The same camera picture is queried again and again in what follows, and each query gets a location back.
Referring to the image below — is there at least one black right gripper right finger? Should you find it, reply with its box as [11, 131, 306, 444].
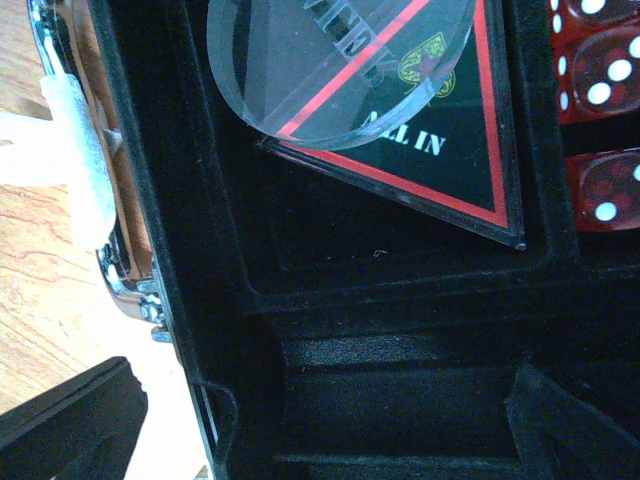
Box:
[506, 365, 639, 479]

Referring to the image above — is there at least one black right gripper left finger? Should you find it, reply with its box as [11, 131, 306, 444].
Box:
[1, 357, 148, 479]

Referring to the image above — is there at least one black poker set case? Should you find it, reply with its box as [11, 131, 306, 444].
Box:
[27, 1, 639, 479]

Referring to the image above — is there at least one red die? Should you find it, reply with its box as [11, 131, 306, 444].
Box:
[546, 0, 639, 125]
[566, 147, 639, 233]

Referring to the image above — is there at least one triangular all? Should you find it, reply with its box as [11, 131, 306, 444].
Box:
[259, 1, 526, 250]

